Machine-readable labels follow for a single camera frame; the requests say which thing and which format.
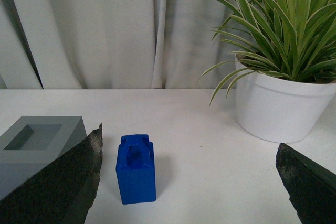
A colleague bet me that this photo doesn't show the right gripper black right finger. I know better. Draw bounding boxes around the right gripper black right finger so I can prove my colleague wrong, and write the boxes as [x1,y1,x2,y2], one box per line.
[276,143,335,223]

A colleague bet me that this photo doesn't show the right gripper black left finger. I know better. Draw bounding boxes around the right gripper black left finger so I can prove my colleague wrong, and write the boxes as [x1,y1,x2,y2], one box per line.
[1,126,103,223]

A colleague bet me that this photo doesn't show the gray square base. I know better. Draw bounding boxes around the gray square base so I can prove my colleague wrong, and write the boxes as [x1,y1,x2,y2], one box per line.
[1,116,87,199]

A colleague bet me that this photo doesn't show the blue plastic part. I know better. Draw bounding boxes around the blue plastic part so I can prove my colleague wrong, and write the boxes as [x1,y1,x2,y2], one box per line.
[115,134,156,205]

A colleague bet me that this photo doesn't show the white plant pot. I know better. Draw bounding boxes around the white plant pot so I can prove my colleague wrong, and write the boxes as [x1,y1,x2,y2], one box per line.
[235,61,335,143]

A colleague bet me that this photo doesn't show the gray white curtain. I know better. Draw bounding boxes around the gray white curtain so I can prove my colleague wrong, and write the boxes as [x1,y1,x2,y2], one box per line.
[1,0,236,89]

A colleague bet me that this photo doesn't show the green spider plant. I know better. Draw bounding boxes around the green spider plant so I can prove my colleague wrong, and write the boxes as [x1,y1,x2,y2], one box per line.
[214,0,335,90]

